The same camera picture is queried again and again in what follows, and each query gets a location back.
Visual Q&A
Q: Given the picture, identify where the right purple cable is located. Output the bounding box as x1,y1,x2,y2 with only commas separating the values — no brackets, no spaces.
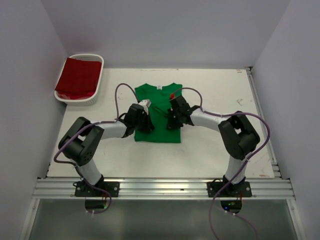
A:
172,87,272,240

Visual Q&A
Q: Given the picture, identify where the white plastic basket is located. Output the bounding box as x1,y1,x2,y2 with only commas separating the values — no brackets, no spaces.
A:
54,53,104,107

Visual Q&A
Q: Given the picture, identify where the green t shirt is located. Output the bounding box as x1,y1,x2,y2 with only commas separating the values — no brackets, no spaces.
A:
134,82,183,144

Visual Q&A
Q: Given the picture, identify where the purple cable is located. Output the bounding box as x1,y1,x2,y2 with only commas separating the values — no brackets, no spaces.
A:
53,82,141,215
172,87,272,240

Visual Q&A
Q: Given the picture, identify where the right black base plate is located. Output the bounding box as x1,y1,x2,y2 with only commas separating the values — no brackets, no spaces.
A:
206,180,253,198

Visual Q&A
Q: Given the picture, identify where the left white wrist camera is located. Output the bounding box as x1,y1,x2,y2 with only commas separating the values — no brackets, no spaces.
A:
138,99,152,111

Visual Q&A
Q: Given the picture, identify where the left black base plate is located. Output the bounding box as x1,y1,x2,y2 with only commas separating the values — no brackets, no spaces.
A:
72,181,120,198

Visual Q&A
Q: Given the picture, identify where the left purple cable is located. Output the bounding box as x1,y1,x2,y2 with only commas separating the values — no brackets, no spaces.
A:
53,82,141,215

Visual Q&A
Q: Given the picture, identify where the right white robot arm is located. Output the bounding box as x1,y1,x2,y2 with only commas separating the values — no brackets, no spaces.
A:
166,94,260,190

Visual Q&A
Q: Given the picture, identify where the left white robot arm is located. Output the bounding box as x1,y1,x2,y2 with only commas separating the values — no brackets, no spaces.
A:
53,99,155,188

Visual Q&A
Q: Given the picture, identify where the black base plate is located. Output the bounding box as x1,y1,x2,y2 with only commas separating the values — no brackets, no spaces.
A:
206,180,253,198
72,181,120,198

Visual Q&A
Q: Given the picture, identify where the red t shirt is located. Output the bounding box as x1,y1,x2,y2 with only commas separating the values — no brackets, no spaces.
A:
55,57,102,100

